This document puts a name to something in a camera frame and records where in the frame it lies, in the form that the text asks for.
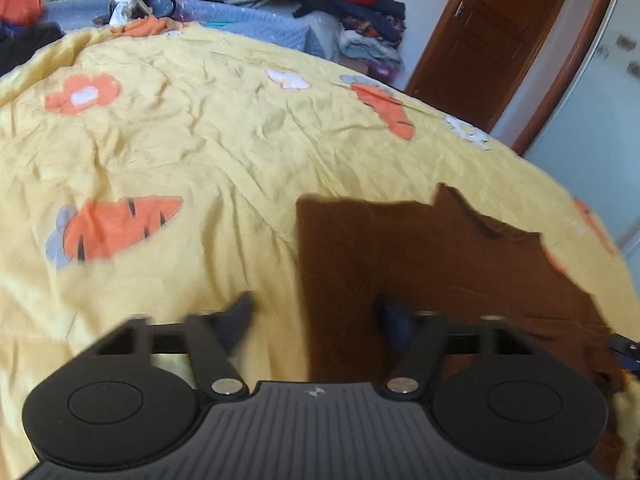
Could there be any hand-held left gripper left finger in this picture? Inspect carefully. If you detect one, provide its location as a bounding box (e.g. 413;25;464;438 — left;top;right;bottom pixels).
92;291;257;402

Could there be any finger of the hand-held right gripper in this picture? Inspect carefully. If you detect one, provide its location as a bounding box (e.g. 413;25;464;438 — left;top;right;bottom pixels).
607;332;640;365

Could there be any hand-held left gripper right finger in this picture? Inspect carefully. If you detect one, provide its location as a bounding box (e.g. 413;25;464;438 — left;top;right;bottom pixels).
379;295;544;402

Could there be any brown fleece garment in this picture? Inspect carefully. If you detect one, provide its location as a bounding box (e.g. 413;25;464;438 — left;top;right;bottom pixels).
296;182;632;480

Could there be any pile of folded clothes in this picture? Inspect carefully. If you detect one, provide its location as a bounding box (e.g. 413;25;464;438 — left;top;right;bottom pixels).
207;0;408;78

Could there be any yellow carrot-print blanket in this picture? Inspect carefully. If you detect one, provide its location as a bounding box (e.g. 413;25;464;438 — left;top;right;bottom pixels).
0;17;640;480

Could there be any frosted glass door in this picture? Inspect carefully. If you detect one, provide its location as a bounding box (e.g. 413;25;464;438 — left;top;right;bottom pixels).
512;0;640;256

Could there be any blue quilted bed cover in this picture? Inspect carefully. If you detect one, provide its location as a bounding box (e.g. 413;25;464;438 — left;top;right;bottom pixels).
42;0;346;61

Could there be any brown wooden door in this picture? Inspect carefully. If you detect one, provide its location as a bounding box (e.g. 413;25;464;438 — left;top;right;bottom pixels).
404;0;581;133

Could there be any dark cloth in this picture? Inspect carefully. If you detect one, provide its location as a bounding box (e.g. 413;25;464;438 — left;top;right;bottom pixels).
0;22;63;78

